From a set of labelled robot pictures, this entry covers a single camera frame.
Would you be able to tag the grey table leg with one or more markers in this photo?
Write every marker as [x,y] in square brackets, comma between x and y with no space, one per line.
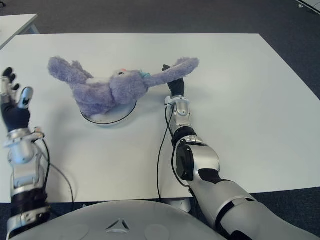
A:
[183,203]

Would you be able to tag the white plate black rim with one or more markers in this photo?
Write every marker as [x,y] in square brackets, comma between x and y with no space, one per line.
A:
[117,117]

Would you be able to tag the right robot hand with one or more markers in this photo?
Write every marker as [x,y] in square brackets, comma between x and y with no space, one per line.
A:
[177,87]

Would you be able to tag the white background object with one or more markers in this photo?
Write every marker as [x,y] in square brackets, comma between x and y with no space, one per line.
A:
[310,3]

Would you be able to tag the white side table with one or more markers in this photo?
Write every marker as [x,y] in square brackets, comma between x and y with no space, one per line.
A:
[15,25]

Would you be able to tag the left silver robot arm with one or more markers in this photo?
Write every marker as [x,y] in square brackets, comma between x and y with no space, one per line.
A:
[25,170]

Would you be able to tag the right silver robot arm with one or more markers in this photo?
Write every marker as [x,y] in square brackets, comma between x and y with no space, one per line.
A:
[205,157]

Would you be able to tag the grey robot torso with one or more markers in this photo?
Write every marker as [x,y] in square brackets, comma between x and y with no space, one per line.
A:
[125,220]

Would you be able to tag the purple plush bunny doll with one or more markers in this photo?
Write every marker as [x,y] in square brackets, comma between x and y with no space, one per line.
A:
[105,90]

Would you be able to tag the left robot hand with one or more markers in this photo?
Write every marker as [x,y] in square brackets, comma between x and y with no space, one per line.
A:
[15,107]

